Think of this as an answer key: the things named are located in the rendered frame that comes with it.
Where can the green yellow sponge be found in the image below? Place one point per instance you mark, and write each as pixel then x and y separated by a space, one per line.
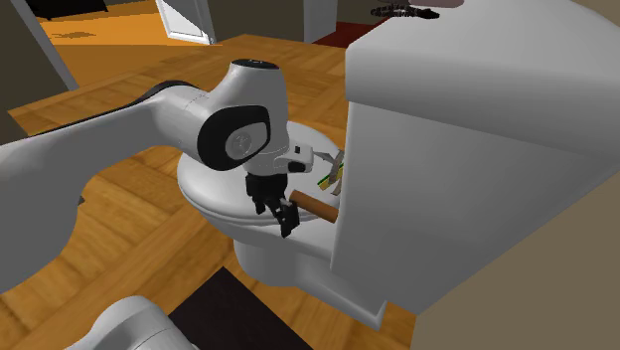
pixel 325 181

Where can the white toilet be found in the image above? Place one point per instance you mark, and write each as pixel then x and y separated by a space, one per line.
pixel 460 145

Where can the dark red rug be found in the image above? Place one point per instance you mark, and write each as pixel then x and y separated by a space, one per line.
pixel 346 36

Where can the brown cardboard tube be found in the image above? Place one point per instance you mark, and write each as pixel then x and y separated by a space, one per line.
pixel 315 206

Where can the dark robot stand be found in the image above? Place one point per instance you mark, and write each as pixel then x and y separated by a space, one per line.
pixel 232 315

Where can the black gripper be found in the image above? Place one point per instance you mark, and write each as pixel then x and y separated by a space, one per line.
pixel 265 185

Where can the black furniture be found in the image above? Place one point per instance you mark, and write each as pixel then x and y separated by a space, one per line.
pixel 68 7

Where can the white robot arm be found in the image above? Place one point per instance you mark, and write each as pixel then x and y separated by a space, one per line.
pixel 121 121

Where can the white door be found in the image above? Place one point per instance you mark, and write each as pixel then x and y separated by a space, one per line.
pixel 186 19

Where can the grey metal scissors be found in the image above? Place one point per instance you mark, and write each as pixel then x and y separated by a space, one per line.
pixel 334 167

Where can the black striped object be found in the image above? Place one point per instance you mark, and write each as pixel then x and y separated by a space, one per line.
pixel 402 12

